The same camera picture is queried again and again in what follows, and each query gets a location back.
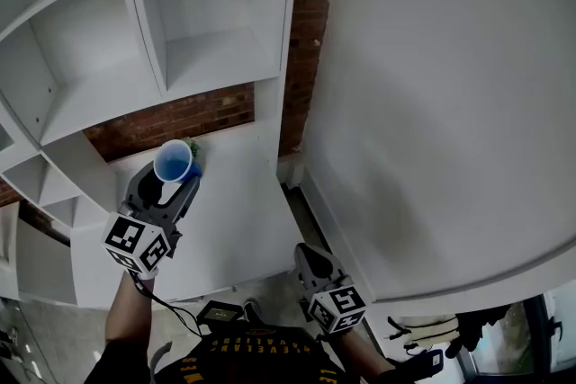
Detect dark framed window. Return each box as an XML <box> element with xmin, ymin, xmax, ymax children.
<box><xmin>458</xmin><ymin>290</ymin><xmax>576</xmax><ymax>384</ymax></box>

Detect white side cabinet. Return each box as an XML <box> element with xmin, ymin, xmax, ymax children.
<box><xmin>0</xmin><ymin>201</ymin><xmax>77</xmax><ymax>307</ymax></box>

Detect black pouch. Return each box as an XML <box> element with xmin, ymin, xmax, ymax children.
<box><xmin>394</xmin><ymin>348</ymin><xmax>446</xmax><ymax>380</ymax></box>

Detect beige bag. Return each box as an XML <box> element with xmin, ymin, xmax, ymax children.
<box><xmin>386</xmin><ymin>313</ymin><xmax>460</xmax><ymax>352</ymax></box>

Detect small potted flower plant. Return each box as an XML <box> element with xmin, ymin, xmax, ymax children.
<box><xmin>184</xmin><ymin>138</ymin><xmax>204</xmax><ymax>161</ymax></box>

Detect person's torso in dark jersey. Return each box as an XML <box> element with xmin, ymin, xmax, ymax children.
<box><xmin>84</xmin><ymin>322</ymin><xmax>400</xmax><ymax>384</ymax></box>

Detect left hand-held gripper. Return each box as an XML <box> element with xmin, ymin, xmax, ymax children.
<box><xmin>102</xmin><ymin>160</ymin><xmax>203</xmax><ymax>276</ymax></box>

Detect white shelving unit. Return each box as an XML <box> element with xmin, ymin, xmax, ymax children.
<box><xmin>0</xmin><ymin>0</ymin><xmax>302</xmax><ymax>239</ymax></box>

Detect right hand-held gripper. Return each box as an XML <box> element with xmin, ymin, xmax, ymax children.
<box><xmin>294</xmin><ymin>243</ymin><xmax>368</xmax><ymax>335</ymax></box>

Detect person's left forearm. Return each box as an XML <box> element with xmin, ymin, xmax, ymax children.
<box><xmin>105</xmin><ymin>269</ymin><xmax>157</xmax><ymax>347</ymax></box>

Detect blue plastic cup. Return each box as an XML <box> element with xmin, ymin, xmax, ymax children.
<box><xmin>153</xmin><ymin>138</ymin><xmax>204</xmax><ymax>185</ymax></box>

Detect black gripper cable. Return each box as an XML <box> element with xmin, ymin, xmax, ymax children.
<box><xmin>129</xmin><ymin>269</ymin><xmax>204</xmax><ymax>336</ymax></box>

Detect grey shoulder strap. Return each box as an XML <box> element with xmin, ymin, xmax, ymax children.
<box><xmin>149</xmin><ymin>340</ymin><xmax>175</xmax><ymax>375</ymax></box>

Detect black chest-mounted device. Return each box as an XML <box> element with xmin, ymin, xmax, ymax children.
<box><xmin>196</xmin><ymin>300</ymin><xmax>245</xmax><ymax>326</ymax></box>

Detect person's right forearm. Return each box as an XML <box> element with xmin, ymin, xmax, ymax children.
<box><xmin>332</xmin><ymin>330</ymin><xmax>389</xmax><ymax>375</ymax></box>

